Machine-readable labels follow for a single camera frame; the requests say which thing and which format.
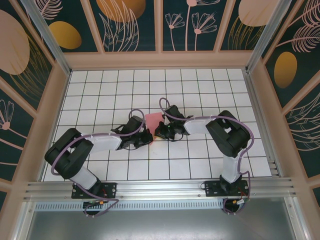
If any pink cloth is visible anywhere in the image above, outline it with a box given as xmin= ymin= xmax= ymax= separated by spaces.
xmin=144 ymin=112 xmax=163 ymax=147

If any grey metal sheet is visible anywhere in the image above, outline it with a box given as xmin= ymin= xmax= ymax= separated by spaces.
xmin=14 ymin=197 xmax=308 ymax=240

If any black controller board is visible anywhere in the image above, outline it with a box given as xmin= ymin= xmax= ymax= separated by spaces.
xmin=231 ymin=198 xmax=251 ymax=206
xmin=83 ymin=199 xmax=111 ymax=209

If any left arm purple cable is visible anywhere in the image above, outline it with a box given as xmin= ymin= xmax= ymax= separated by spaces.
xmin=50 ymin=109 xmax=146 ymax=218

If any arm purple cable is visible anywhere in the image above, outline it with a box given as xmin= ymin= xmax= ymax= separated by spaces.
xmin=50 ymin=109 xmax=146 ymax=218
xmin=158 ymin=96 xmax=255 ymax=216

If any aluminium mounting rail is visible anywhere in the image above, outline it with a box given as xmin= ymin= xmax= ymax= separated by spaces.
xmin=23 ymin=177 xmax=297 ymax=201

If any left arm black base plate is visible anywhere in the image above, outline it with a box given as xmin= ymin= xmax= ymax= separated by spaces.
xmin=71 ymin=181 xmax=118 ymax=200

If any slotted grey cable duct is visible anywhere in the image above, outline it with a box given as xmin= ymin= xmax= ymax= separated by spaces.
xmin=34 ymin=201 xmax=226 ymax=212

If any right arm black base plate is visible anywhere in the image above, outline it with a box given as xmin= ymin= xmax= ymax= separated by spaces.
xmin=204 ymin=180 xmax=250 ymax=198

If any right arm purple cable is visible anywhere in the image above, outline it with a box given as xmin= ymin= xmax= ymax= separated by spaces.
xmin=158 ymin=96 xmax=255 ymax=216

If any aluminium side rail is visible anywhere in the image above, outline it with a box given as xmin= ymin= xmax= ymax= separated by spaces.
xmin=243 ymin=69 xmax=285 ymax=178

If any aluminium frame post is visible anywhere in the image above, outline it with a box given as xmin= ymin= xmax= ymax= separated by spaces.
xmin=19 ymin=0 xmax=73 ymax=77
xmin=244 ymin=0 xmax=293 ymax=75

